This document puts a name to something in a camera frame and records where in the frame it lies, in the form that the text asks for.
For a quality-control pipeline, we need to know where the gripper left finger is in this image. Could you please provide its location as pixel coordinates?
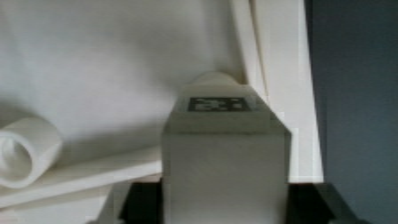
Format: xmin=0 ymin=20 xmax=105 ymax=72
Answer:
xmin=120 ymin=182 xmax=164 ymax=224

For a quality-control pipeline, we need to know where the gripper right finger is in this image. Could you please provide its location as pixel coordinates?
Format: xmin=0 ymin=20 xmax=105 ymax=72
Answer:
xmin=287 ymin=183 xmax=368 ymax=224

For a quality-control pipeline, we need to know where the white table leg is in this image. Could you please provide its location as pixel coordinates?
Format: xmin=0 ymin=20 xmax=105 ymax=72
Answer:
xmin=162 ymin=72 xmax=290 ymax=224

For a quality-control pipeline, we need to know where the white square tabletop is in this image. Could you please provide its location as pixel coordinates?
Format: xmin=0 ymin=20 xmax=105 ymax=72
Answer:
xmin=0 ymin=0 xmax=253 ymax=224

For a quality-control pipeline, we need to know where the white right fence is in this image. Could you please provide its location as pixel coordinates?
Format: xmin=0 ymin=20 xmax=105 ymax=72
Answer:
xmin=253 ymin=0 xmax=324 ymax=183

